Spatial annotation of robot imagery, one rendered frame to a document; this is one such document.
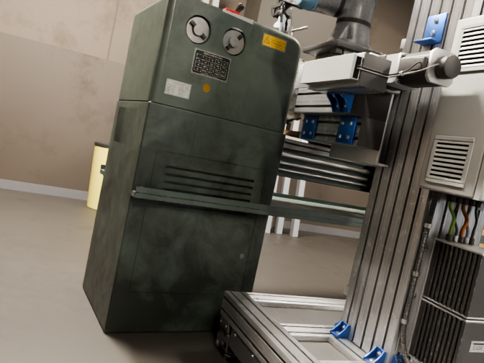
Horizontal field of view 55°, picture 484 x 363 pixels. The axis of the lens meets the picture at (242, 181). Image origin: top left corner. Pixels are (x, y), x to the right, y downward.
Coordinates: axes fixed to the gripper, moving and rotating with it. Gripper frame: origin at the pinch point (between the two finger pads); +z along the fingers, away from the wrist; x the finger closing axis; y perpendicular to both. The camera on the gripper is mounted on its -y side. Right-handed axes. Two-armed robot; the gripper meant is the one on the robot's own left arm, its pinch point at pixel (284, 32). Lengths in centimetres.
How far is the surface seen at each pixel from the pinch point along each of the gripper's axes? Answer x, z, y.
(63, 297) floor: 66, 134, 50
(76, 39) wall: -24, -51, 247
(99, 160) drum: -43, 55, 213
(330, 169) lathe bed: -23, 63, -19
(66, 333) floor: 80, 140, 20
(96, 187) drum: -46, 77, 216
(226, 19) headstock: 54, 20, -14
